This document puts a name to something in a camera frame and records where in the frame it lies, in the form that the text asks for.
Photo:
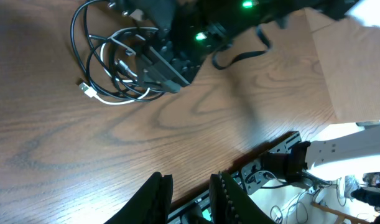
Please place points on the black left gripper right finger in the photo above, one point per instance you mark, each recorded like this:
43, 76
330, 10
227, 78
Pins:
231, 205

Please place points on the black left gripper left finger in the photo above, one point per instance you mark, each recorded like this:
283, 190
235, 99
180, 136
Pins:
149, 205

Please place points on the black aluminium mounting rail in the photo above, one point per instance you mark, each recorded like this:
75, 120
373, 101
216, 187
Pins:
282, 166

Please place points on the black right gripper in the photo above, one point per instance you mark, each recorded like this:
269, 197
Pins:
171, 58

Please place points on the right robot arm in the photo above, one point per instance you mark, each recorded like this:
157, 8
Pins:
232, 17

